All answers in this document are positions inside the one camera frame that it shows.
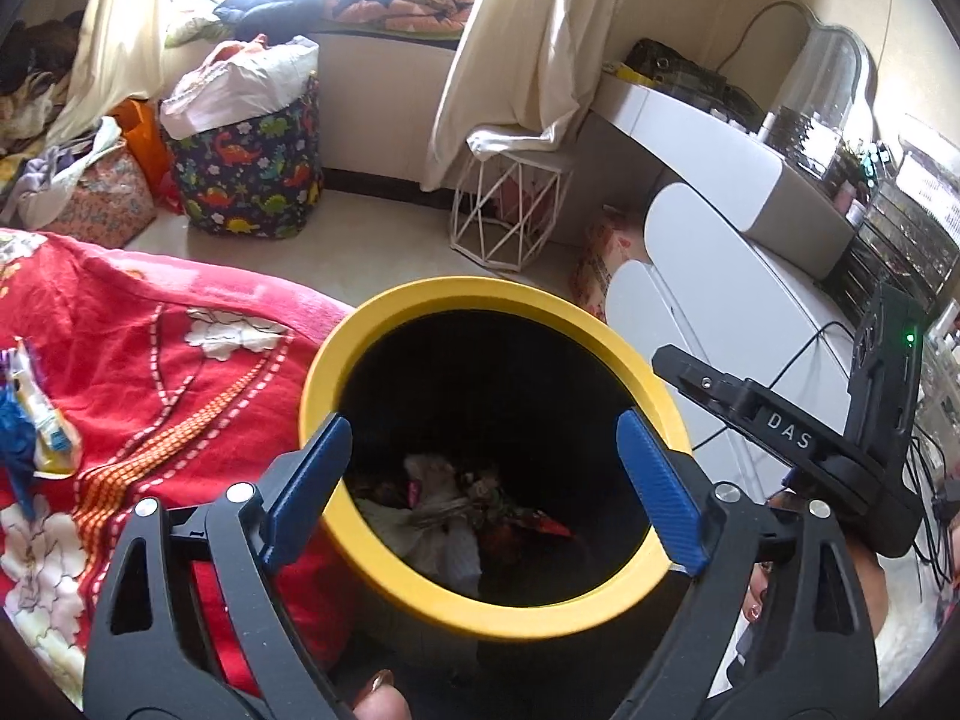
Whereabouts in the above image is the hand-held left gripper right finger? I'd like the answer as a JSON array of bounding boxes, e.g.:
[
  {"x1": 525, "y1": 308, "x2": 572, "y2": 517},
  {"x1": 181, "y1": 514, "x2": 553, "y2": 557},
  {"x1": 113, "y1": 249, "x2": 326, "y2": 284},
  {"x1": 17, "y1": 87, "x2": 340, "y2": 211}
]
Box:
[{"x1": 607, "y1": 411, "x2": 882, "y2": 720}]

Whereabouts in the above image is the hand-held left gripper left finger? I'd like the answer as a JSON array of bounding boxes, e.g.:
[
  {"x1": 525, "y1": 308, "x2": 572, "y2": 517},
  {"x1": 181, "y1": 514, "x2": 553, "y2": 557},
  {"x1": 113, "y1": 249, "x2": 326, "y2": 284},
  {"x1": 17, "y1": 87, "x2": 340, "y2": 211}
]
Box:
[{"x1": 81, "y1": 414, "x2": 353, "y2": 720}]

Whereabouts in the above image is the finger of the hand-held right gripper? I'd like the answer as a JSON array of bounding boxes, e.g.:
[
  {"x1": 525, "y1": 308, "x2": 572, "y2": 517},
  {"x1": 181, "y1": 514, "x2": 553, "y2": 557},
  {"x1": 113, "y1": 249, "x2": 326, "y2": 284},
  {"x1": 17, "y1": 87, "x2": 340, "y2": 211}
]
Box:
[{"x1": 651, "y1": 345, "x2": 751, "y2": 422}]

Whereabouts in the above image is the red white snack wrapper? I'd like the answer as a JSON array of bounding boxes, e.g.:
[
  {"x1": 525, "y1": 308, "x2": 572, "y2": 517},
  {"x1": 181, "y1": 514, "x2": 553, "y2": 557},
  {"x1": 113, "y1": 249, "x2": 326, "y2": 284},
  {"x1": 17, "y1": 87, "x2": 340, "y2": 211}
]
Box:
[{"x1": 525, "y1": 510, "x2": 575, "y2": 539}]

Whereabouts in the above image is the white foam net bundle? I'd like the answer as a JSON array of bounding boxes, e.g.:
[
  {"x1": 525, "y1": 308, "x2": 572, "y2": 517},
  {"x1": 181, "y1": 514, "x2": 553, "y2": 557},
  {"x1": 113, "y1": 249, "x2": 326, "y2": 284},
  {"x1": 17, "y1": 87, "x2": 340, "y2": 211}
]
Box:
[{"x1": 356, "y1": 454, "x2": 485, "y2": 597}]

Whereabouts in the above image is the yellow rimmed black trash bin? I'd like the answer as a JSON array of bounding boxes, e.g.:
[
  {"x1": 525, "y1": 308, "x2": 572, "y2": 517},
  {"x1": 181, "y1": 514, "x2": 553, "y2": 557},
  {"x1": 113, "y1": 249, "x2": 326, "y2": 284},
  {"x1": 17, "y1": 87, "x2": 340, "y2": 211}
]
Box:
[{"x1": 298, "y1": 277, "x2": 695, "y2": 691}]

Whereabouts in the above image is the person's right hand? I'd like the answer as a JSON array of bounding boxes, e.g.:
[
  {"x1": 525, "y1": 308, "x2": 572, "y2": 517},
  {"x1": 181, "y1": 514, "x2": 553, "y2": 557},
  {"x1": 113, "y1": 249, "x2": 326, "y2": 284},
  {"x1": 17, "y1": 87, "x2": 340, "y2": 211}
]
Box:
[{"x1": 746, "y1": 491, "x2": 891, "y2": 640}]

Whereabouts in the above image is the person's left hand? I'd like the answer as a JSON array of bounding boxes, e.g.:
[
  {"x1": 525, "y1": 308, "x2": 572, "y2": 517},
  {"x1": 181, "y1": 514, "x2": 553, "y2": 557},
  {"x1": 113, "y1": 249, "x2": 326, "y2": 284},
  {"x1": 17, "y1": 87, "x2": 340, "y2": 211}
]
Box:
[{"x1": 352, "y1": 669, "x2": 412, "y2": 720}]

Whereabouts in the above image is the pink printed box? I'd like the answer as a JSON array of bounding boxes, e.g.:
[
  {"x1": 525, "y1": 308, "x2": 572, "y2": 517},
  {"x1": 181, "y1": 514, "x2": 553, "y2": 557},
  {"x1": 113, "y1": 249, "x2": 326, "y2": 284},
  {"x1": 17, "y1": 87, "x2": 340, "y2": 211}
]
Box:
[{"x1": 574, "y1": 214, "x2": 646, "y2": 323}]

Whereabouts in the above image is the clear cosmetics organizer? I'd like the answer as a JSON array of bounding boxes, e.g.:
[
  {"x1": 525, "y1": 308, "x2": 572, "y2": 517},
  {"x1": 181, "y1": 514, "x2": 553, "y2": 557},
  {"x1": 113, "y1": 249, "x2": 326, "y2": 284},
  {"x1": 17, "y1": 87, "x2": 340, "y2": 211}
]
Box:
[{"x1": 825, "y1": 116, "x2": 960, "y2": 316}]

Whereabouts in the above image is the red floral blanket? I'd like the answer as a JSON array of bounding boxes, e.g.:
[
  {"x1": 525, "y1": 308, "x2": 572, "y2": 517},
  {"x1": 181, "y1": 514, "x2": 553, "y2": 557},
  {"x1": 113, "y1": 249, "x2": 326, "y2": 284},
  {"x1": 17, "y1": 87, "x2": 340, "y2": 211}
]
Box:
[{"x1": 0, "y1": 229, "x2": 357, "y2": 706}]

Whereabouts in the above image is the yellow snack packet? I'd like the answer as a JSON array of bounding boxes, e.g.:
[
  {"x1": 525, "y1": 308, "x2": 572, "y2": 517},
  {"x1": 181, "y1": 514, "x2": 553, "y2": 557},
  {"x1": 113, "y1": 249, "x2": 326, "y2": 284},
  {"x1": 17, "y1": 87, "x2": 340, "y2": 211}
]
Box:
[{"x1": 11, "y1": 341, "x2": 82, "y2": 475}]

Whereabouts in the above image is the dark bag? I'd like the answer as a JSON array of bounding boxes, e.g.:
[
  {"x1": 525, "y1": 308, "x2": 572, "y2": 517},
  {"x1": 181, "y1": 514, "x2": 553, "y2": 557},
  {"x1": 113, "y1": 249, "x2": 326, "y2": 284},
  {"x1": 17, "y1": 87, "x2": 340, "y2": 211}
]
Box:
[{"x1": 626, "y1": 37, "x2": 758, "y2": 110}]

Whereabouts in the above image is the dinosaur print fabric basket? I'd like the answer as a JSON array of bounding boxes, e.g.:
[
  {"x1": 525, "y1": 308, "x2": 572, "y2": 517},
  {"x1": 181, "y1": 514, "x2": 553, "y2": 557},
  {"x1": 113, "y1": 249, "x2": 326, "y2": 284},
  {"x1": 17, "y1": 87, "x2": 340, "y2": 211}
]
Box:
[{"x1": 163, "y1": 79, "x2": 325, "y2": 241}]

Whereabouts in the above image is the arched desk mirror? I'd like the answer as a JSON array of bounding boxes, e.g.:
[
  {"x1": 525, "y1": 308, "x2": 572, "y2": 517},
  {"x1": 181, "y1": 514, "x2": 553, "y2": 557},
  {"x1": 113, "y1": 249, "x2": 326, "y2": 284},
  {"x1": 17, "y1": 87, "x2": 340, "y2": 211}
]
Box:
[{"x1": 757, "y1": 22, "x2": 875, "y2": 166}]

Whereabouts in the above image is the floral tote bag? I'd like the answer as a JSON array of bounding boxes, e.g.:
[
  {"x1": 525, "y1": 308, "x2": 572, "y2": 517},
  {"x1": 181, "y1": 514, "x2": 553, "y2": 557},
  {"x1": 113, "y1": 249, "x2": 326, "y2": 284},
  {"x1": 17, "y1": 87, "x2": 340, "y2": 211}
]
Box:
[{"x1": 34, "y1": 116, "x2": 158, "y2": 250}]

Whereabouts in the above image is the cream curtain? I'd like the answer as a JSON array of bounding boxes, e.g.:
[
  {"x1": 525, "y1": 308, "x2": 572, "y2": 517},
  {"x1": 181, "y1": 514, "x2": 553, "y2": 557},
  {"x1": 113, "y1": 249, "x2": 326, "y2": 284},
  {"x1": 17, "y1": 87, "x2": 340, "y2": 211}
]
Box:
[
  {"x1": 45, "y1": 0, "x2": 203, "y2": 143},
  {"x1": 420, "y1": 0, "x2": 638, "y2": 192}
]

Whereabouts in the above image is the orange bag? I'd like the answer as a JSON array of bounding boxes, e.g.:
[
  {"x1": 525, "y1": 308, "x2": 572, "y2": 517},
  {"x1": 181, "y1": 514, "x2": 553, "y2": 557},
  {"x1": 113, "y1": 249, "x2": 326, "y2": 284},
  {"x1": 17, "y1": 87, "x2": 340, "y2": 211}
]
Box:
[{"x1": 105, "y1": 97, "x2": 177, "y2": 200}]

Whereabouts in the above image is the white plastic bag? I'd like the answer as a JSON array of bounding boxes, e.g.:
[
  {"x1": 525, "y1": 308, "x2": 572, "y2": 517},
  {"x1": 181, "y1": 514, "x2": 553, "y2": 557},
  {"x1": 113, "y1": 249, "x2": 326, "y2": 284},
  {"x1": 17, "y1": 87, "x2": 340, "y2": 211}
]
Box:
[{"x1": 160, "y1": 36, "x2": 320, "y2": 140}]

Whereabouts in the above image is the pale purple cloth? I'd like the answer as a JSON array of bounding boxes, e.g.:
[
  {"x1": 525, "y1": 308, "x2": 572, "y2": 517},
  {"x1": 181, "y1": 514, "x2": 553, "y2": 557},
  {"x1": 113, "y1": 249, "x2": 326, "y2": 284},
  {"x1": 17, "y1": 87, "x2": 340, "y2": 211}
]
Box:
[{"x1": 0, "y1": 142, "x2": 98, "y2": 226}]

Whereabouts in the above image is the dark blue jacket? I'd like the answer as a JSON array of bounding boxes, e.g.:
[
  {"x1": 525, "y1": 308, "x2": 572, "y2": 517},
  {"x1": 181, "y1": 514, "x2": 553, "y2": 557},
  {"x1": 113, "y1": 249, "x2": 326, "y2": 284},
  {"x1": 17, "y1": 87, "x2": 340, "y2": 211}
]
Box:
[{"x1": 214, "y1": 0, "x2": 376, "y2": 38}]

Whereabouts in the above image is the orange patterned quilt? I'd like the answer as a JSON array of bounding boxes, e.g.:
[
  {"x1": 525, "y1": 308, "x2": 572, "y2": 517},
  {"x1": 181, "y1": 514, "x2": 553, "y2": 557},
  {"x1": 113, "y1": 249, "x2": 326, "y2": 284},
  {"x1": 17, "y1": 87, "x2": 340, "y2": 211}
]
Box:
[{"x1": 326, "y1": 0, "x2": 477, "y2": 35}]

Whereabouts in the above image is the pile of clothes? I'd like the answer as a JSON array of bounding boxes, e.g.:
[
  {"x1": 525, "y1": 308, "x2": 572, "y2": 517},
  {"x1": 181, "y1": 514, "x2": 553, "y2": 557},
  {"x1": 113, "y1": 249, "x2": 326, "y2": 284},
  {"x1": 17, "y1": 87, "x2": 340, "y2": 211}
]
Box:
[{"x1": 0, "y1": 11, "x2": 83, "y2": 158}]

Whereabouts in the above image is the white wire basket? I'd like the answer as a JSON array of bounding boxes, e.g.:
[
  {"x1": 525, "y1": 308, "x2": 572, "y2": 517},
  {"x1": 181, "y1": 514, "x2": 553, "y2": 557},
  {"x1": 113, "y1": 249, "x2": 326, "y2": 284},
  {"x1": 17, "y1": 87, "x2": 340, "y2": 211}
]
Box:
[{"x1": 448, "y1": 127, "x2": 575, "y2": 275}]

